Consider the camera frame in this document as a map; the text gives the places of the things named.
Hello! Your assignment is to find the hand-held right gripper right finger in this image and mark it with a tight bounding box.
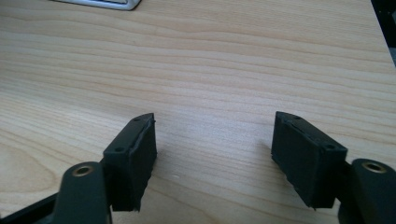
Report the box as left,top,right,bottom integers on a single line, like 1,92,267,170
270,111,348,209

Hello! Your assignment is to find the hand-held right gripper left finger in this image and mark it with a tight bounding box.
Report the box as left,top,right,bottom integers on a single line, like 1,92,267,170
102,112,158,213

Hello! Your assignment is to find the white tray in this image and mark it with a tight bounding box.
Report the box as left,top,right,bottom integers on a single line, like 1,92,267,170
50,0,143,11

